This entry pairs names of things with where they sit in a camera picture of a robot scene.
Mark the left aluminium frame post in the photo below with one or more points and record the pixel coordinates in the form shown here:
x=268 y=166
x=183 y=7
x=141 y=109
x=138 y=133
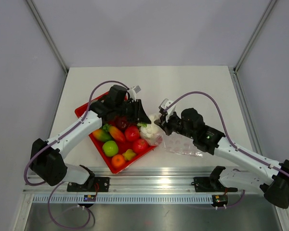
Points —
x=45 y=32

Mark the green grapes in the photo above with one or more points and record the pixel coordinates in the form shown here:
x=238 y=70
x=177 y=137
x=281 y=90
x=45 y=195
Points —
x=106 y=127

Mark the clear zip top bag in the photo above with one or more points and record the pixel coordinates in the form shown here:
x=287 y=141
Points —
x=175 y=144

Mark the red plastic tray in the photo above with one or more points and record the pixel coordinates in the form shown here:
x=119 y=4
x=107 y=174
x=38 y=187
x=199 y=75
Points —
x=123 y=147

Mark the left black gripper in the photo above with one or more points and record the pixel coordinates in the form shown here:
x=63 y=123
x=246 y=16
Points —
x=139 y=115

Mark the aluminium frame post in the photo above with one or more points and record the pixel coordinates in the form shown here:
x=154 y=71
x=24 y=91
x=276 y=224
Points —
x=45 y=32
x=255 y=34

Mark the yellow starfruit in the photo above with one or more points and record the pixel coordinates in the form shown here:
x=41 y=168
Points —
x=129 y=155

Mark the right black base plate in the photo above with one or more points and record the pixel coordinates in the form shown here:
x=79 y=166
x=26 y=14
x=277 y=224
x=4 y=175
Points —
x=202 y=184

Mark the green apple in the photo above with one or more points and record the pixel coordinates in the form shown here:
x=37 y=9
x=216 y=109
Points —
x=110 y=148

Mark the red orange mango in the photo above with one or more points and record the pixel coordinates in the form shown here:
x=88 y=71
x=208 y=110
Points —
x=117 y=134

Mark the white slotted cable duct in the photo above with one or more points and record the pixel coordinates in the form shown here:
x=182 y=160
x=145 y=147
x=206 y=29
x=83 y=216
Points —
x=123 y=199

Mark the right aluminium frame post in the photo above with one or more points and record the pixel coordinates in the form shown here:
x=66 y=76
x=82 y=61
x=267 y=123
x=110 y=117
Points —
x=255 y=34

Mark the aluminium mounting rail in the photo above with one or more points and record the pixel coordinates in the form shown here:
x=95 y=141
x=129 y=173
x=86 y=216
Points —
x=159 y=180

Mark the orange fruit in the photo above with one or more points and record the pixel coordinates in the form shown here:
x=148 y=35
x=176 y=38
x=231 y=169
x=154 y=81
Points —
x=118 y=161

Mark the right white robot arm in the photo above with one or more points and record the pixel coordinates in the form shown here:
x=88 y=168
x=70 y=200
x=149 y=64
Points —
x=261 y=175

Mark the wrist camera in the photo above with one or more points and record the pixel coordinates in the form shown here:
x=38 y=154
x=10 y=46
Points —
x=167 y=108
x=135 y=89

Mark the white cauliflower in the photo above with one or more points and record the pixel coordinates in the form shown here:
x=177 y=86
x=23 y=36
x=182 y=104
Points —
x=149 y=131

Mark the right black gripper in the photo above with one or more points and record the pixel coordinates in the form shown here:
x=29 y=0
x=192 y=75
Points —
x=165 y=125

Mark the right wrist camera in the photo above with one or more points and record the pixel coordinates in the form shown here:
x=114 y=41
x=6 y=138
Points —
x=167 y=108

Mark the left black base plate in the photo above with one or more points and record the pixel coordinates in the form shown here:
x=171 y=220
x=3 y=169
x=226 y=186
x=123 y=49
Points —
x=96 y=184

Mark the red tomato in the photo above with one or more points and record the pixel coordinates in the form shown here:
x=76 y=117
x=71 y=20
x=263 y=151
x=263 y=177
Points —
x=132 y=133

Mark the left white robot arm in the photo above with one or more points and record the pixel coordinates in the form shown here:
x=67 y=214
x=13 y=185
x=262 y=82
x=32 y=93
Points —
x=47 y=157

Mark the red apple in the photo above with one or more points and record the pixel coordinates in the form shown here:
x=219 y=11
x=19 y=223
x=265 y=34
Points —
x=140 y=146

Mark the yellow green mango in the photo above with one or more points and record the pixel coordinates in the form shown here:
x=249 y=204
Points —
x=101 y=135

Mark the dark red plum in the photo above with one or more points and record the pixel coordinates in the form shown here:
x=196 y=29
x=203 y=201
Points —
x=121 y=123

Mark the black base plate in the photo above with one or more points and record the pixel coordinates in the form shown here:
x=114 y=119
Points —
x=96 y=184
x=202 y=184

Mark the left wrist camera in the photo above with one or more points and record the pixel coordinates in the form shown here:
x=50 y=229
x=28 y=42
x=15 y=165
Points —
x=135 y=89

